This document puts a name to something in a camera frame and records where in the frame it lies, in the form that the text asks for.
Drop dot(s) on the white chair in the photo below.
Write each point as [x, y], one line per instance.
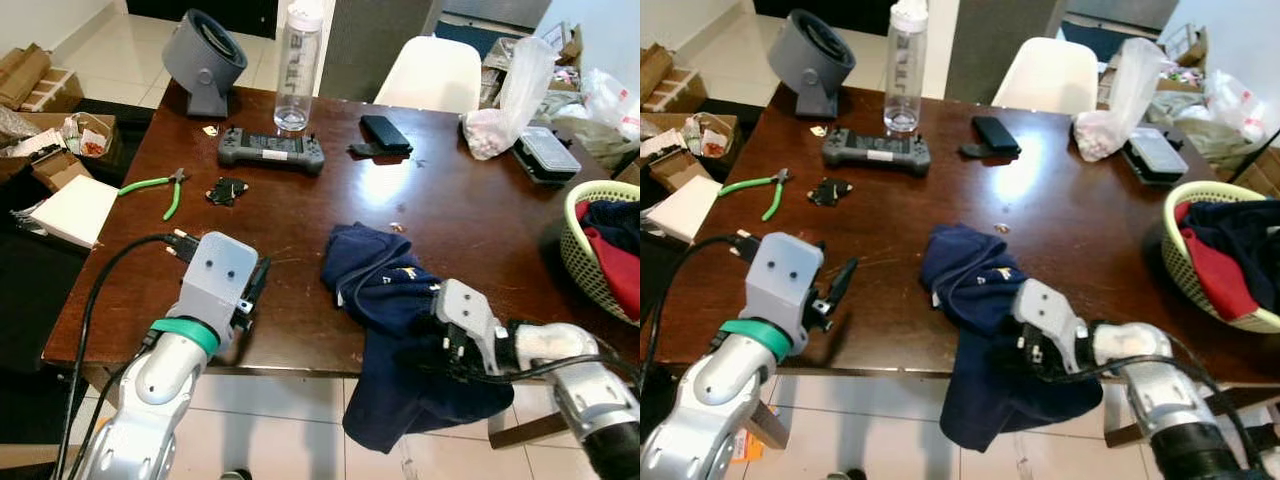
[430, 80]
[1045, 80]

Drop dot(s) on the black box with clear lid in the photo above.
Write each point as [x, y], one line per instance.
[1155, 155]
[548, 155]

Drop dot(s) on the clear water bottle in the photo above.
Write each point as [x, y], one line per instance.
[297, 80]
[906, 80]

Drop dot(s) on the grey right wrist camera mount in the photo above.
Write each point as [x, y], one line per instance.
[1050, 315]
[465, 315]

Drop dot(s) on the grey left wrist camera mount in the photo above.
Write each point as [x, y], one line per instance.
[215, 280]
[785, 280]

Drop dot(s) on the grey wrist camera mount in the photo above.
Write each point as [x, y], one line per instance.
[785, 280]
[1050, 315]
[465, 315]
[215, 280]

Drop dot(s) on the closed cardboard box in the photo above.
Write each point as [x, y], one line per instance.
[655, 70]
[30, 75]

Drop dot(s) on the grey round desk fan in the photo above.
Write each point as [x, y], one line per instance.
[812, 55]
[205, 55]

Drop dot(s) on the white flat box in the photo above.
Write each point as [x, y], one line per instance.
[685, 210]
[75, 212]

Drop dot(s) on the small black part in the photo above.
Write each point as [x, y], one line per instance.
[227, 190]
[830, 190]

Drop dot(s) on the red garment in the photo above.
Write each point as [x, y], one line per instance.
[615, 270]
[1215, 275]

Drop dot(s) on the white plastic bag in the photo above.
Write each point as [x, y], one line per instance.
[612, 100]
[1240, 100]

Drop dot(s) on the black handheld controller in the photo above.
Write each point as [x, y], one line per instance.
[876, 152]
[272, 152]

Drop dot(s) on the open cardboard box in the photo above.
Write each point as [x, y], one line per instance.
[60, 160]
[680, 160]

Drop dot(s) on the clear plastic bag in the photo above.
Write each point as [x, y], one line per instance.
[1110, 120]
[500, 120]

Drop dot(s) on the navy blue shirt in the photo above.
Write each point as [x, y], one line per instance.
[400, 300]
[990, 290]

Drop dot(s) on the yellow green laundry basket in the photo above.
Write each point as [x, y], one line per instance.
[580, 265]
[1185, 280]

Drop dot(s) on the dark navy garment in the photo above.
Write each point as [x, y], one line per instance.
[1250, 240]
[615, 222]

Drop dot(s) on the black wallet case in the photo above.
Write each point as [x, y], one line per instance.
[385, 135]
[995, 135]

